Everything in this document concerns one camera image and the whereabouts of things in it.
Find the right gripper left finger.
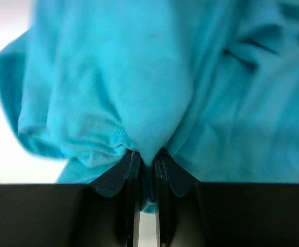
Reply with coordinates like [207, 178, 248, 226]
[89, 150, 141, 246]

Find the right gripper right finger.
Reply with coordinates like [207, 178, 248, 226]
[154, 148, 196, 246]

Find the teal t shirt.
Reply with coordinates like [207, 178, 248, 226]
[0, 1, 299, 213]

